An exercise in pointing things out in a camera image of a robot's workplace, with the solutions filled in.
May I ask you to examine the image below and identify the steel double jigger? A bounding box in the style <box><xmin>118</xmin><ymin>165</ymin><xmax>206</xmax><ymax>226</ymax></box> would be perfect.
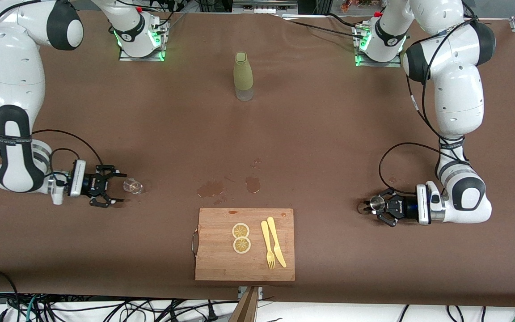
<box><xmin>358</xmin><ymin>195</ymin><xmax>385</xmax><ymax>216</ymax></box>

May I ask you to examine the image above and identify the small clear glass cup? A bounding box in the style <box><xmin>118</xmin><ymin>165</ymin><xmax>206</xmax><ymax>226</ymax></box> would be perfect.
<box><xmin>122</xmin><ymin>178</ymin><xmax>144</xmax><ymax>195</ymax></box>

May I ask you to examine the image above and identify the yellow plastic knife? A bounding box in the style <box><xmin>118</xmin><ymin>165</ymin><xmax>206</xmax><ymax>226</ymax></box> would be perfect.
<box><xmin>267</xmin><ymin>216</ymin><xmax>287</xmax><ymax>268</ymax></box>

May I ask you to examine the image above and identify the brown table cover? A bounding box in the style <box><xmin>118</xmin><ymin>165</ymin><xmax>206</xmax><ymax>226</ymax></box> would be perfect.
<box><xmin>0</xmin><ymin>8</ymin><xmax>515</xmax><ymax>308</ymax></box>

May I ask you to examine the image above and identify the yellow plastic fork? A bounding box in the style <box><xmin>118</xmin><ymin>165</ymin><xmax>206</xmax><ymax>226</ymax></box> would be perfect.
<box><xmin>261</xmin><ymin>220</ymin><xmax>276</xmax><ymax>270</ymax></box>

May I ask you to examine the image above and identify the wooden cutting board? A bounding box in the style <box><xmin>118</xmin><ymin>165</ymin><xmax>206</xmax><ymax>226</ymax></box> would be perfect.
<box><xmin>191</xmin><ymin>208</ymin><xmax>295</xmax><ymax>282</ymax></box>

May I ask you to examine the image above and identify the green sleeved glass bottle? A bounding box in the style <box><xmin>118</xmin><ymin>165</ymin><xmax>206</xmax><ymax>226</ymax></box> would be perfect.
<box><xmin>233</xmin><ymin>52</ymin><xmax>254</xmax><ymax>102</ymax></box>

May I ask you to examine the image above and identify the grey power strip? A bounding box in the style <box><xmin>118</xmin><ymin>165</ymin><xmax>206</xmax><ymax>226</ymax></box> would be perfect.
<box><xmin>232</xmin><ymin>0</ymin><xmax>299</xmax><ymax>14</ymax></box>

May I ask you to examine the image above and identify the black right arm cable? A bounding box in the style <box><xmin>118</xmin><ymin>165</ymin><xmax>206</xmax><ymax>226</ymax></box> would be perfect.
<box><xmin>0</xmin><ymin>130</ymin><xmax>104</xmax><ymax>184</ymax></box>

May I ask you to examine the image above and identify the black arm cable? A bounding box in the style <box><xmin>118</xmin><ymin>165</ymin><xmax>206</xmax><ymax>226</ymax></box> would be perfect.
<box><xmin>0</xmin><ymin>130</ymin><xmax>104</xmax><ymax>184</ymax></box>
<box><xmin>378</xmin><ymin>11</ymin><xmax>481</xmax><ymax>197</ymax></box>

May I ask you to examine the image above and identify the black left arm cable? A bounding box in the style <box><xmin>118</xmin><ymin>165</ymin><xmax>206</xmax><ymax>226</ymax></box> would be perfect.
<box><xmin>378</xmin><ymin>11</ymin><xmax>481</xmax><ymax>197</ymax></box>

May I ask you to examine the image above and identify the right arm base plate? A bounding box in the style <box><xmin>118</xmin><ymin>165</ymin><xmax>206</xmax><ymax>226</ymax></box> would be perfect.
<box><xmin>119</xmin><ymin>18</ymin><xmax>167</xmax><ymax>62</ymax></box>

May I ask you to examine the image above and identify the teal floor cable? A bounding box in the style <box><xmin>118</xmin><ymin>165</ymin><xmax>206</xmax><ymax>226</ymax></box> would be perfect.
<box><xmin>24</xmin><ymin>297</ymin><xmax>38</xmax><ymax>322</ymax></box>

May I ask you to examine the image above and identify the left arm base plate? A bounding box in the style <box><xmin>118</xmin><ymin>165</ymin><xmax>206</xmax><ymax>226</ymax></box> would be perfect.
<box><xmin>355</xmin><ymin>22</ymin><xmax>402</xmax><ymax>68</ymax></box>

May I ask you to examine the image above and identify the wooden camera stand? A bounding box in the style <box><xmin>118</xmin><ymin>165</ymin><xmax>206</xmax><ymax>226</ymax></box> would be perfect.
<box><xmin>228</xmin><ymin>286</ymin><xmax>263</xmax><ymax>322</ymax></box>

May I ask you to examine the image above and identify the black base power cable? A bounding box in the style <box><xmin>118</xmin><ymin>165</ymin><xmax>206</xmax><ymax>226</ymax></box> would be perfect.
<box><xmin>280</xmin><ymin>13</ymin><xmax>365</xmax><ymax>38</ymax></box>

